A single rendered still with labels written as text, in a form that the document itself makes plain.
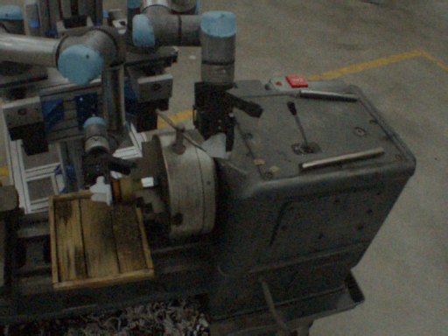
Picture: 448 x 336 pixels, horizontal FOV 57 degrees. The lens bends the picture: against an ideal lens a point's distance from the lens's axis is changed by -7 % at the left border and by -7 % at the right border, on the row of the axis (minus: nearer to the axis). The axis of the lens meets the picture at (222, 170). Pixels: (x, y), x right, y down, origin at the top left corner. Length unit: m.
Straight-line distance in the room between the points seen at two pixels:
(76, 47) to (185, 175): 0.46
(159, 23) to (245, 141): 0.41
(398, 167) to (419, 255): 1.63
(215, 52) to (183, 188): 0.39
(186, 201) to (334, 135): 0.48
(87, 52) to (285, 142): 0.60
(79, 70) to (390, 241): 2.19
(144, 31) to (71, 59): 0.30
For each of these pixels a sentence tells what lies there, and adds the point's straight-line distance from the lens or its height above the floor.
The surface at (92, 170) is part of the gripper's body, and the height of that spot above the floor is 1.11.
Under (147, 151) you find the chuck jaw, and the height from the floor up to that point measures 1.17.
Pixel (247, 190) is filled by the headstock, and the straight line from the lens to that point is 1.11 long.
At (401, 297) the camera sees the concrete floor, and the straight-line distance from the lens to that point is 2.68.
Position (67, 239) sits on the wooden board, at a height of 0.89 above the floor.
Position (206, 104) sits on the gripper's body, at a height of 1.45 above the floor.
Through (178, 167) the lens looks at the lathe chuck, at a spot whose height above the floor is 1.22.
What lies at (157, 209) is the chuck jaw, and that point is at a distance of 1.20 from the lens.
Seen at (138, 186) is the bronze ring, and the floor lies 1.11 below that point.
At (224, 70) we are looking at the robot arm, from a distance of 0.96.
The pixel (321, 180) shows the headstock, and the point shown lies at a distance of 1.18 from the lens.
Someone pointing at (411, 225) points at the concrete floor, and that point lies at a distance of 3.06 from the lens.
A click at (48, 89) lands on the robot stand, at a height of 1.07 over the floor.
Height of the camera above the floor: 2.04
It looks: 45 degrees down
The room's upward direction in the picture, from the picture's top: 10 degrees clockwise
